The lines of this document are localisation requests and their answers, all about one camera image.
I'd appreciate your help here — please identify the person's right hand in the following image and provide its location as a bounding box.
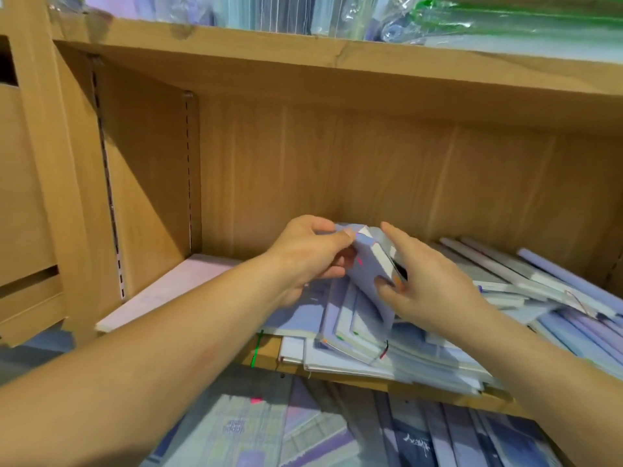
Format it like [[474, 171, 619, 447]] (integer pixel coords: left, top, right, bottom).
[[374, 221, 488, 337]]

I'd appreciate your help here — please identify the person's left hand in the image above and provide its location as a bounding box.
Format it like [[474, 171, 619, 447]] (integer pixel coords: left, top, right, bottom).
[[263, 215, 360, 294]]

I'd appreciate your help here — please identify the pile of small notebooks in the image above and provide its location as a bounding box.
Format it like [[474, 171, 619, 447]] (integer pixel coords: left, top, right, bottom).
[[258, 233, 623, 397]]

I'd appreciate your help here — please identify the stack of large blue notebooks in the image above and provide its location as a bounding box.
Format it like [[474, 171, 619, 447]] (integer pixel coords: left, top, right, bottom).
[[95, 254, 243, 333]]

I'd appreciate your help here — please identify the row of patterned notebooks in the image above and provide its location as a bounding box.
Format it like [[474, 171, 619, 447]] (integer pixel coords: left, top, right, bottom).
[[141, 365, 566, 467]]

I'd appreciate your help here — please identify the wooden shelf unit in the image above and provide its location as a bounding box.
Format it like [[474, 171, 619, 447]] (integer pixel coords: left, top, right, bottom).
[[0, 0, 623, 467]]

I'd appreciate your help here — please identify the person's right forearm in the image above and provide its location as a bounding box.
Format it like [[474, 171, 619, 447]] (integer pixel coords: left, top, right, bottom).
[[458, 306, 623, 467]]

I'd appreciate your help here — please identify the person's left forearm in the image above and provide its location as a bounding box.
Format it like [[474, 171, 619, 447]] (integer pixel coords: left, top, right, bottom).
[[0, 250, 293, 467]]

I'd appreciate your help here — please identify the row of plastic wrapped folders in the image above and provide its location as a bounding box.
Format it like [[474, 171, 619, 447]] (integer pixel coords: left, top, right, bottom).
[[49, 0, 420, 40]]

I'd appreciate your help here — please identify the stack of green edged packets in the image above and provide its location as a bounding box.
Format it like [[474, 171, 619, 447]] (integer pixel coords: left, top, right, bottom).
[[380, 0, 623, 64]]

